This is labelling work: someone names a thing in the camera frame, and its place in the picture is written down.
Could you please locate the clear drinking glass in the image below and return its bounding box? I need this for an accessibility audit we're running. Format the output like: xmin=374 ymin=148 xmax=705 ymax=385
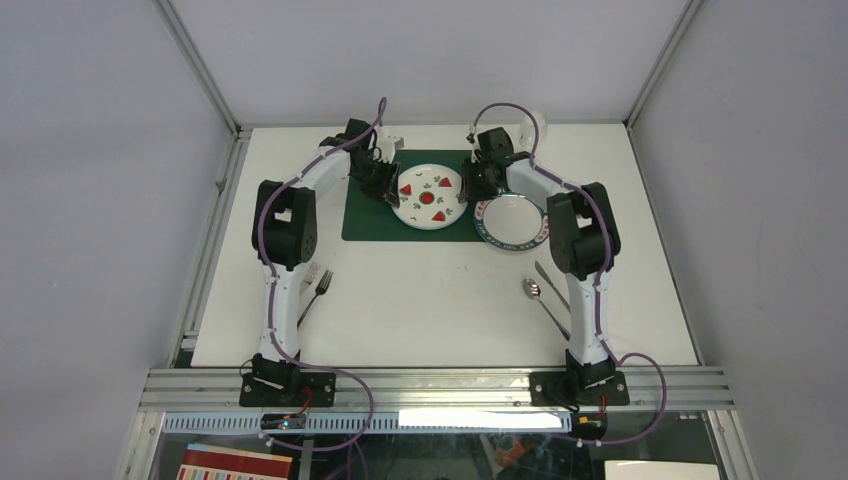
xmin=518 ymin=111 xmax=548 ymax=153

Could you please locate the silver spoon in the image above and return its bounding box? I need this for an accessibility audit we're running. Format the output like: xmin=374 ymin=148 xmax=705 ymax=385
xmin=522 ymin=278 xmax=571 ymax=341

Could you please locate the silver fork dark handle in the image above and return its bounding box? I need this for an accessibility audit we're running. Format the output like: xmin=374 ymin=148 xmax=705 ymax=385
xmin=303 ymin=262 xmax=321 ymax=287

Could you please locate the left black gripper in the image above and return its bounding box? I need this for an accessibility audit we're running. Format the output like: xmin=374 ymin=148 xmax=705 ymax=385
xmin=351 ymin=157 xmax=401 ymax=208

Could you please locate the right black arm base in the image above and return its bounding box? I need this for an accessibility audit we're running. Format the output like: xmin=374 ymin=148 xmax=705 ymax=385
xmin=528 ymin=370 xmax=630 ymax=409

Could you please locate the aluminium frame rail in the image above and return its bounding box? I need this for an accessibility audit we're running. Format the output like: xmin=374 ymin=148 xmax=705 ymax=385
xmin=139 ymin=365 xmax=736 ymax=412

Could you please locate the slim silver fork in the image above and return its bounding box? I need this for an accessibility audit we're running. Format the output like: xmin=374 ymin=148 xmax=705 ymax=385
xmin=297 ymin=270 xmax=334 ymax=327

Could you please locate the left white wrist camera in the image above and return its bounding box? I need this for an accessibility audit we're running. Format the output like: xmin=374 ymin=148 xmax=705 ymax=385
xmin=373 ymin=127 xmax=405 ymax=163

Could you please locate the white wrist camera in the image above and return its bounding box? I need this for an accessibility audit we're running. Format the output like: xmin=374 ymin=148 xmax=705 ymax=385
xmin=466 ymin=126 xmax=481 ymax=163
xmin=373 ymin=127 xmax=405 ymax=163

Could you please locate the silver table knife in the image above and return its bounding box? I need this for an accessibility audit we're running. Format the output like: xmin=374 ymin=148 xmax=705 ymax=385
xmin=534 ymin=261 xmax=571 ymax=312

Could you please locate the red striped book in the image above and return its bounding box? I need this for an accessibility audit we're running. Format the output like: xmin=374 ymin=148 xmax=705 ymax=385
xmin=176 ymin=444 xmax=294 ymax=480

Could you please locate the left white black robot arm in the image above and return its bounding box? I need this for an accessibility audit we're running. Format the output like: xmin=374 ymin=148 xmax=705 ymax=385
xmin=250 ymin=119 xmax=405 ymax=406

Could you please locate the white slotted cable duct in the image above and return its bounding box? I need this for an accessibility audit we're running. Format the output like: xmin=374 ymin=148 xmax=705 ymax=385
xmin=162 ymin=409 xmax=572 ymax=435

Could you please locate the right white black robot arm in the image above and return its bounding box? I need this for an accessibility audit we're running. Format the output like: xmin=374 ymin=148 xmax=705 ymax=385
xmin=460 ymin=127 xmax=621 ymax=405

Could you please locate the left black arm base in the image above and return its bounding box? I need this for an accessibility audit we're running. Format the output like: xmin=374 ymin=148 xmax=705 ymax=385
xmin=238 ymin=372 xmax=337 ymax=408

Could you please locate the white box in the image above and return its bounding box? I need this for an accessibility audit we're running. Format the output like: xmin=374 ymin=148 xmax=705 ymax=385
xmin=604 ymin=460 xmax=721 ymax=480

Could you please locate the dark green placemat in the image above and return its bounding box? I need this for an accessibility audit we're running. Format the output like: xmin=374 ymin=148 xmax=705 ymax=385
xmin=341 ymin=149 xmax=483 ymax=243

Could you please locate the orange object under table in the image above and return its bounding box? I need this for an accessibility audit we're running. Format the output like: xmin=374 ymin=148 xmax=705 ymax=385
xmin=495 ymin=437 xmax=534 ymax=468

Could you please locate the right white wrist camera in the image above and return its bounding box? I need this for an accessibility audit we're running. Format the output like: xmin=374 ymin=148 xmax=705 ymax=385
xmin=466 ymin=126 xmax=481 ymax=163

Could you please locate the white plate strawberry pattern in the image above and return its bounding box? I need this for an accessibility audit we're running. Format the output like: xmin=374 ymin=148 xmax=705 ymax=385
xmin=392 ymin=164 xmax=468 ymax=230

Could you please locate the white plate teal rim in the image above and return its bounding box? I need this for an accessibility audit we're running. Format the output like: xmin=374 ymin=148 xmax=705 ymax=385
xmin=472 ymin=193 xmax=550 ymax=253

